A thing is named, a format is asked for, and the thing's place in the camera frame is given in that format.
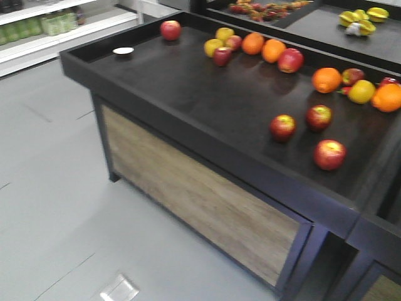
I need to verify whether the black wood-panel display stand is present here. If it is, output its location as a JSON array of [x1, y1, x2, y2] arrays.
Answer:
[[61, 11, 400, 300]]

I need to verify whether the red-yellow apple front left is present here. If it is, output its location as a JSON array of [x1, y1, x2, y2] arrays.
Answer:
[[269, 114, 296, 143]]

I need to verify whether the red-yellow apple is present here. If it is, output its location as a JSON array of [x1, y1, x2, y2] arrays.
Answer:
[[269, 114, 296, 143], [305, 105, 333, 132]]

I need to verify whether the dark red apple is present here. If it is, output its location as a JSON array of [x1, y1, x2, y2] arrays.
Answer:
[[213, 47, 232, 66]]

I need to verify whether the yellow apple front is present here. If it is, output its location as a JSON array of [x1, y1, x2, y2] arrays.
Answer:
[[204, 38, 224, 58]]

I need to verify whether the small pinkish red apple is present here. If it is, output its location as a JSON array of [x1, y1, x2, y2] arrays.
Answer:
[[225, 34, 242, 52]]

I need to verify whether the orange left of pair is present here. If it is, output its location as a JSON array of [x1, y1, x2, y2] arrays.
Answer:
[[241, 32, 265, 55]]

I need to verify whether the orange of pair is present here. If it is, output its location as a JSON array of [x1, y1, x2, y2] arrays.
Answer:
[[261, 39, 286, 63], [241, 32, 265, 55]]

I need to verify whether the yellow apple back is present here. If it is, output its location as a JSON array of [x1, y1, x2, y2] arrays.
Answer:
[[215, 27, 235, 43]]

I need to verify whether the red-yellow apple front middle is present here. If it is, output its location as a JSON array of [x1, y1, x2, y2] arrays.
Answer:
[[305, 105, 333, 132]]

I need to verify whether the lone red apple far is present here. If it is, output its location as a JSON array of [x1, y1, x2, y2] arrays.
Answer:
[[160, 20, 181, 41]]

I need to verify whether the orange right of pair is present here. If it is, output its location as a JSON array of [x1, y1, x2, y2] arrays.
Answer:
[[261, 39, 286, 63]]

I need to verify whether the large pink-red apple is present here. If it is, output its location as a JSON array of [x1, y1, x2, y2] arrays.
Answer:
[[278, 48, 305, 73]]

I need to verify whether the small white dish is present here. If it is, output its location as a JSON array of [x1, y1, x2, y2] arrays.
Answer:
[[113, 47, 134, 59]]

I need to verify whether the red apple front right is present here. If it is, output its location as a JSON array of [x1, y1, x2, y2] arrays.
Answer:
[[313, 139, 347, 171]]

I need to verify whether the orange near peppers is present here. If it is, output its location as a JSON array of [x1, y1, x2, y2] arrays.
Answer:
[[311, 68, 342, 94]]

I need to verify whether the red chili pepper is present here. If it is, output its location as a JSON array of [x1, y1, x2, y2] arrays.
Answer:
[[338, 87, 352, 95]]

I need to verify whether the metal floor socket plate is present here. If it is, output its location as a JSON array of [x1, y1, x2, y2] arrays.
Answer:
[[99, 273, 140, 301]]

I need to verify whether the red apple behind orange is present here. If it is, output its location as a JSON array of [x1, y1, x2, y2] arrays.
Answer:
[[341, 68, 365, 87]]

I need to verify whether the yellow apple near peppers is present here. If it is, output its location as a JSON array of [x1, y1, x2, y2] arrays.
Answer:
[[348, 80, 376, 104]]

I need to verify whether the orange at tray edge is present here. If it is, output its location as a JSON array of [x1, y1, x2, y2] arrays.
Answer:
[[371, 83, 400, 113]]

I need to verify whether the white garlic bulb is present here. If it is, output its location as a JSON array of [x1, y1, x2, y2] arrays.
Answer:
[[345, 22, 362, 36]]

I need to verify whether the red bell pepper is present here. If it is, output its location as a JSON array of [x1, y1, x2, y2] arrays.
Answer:
[[378, 77, 400, 87]]

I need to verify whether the white store shelf unit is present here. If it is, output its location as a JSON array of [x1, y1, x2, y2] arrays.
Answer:
[[1, 1, 143, 77]]

